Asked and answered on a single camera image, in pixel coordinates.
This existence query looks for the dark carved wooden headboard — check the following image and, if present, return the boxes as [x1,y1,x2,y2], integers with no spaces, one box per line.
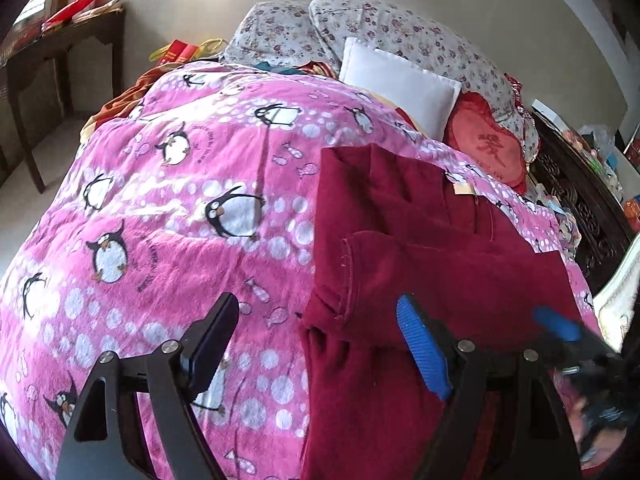
[530,110,633,291]

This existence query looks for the pile of small sundries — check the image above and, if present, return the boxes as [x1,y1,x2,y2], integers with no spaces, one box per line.
[532,100,640,233]

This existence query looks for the orange cloth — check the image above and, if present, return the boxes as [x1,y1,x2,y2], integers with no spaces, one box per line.
[90,67,166,131]

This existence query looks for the white furniture edge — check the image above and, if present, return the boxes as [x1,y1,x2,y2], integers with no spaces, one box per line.
[595,255,640,351]

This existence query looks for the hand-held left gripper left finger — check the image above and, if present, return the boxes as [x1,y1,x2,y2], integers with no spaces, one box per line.
[55,291,241,480]

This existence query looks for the small floral pillow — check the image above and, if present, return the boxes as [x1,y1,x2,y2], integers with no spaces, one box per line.
[222,1,341,78]

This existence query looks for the dark wooden side table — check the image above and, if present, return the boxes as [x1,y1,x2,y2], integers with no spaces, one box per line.
[0,7,126,193]

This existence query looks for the dark red garment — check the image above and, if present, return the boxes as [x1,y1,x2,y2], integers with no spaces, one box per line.
[298,144,598,480]

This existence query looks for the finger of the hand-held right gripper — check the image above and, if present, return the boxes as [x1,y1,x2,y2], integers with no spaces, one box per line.
[531,305,623,376]

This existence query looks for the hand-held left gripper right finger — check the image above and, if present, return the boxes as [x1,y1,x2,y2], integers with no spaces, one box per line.
[396,294,583,480]

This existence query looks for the yellow and red bag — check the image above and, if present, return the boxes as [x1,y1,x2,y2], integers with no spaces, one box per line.
[150,39,228,65]

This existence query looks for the pink penguin print blanket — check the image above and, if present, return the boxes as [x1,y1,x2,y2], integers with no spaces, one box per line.
[0,62,608,480]

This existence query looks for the large floral pillow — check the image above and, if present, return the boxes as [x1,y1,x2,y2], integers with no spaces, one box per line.
[308,0,541,161]

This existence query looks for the red heart cushion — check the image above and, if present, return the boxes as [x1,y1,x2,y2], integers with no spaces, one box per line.
[442,91,531,196]

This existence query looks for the white pillow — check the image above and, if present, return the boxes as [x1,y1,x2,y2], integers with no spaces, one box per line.
[339,37,462,141]

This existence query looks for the long red box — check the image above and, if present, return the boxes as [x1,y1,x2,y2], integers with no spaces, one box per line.
[41,0,101,33]

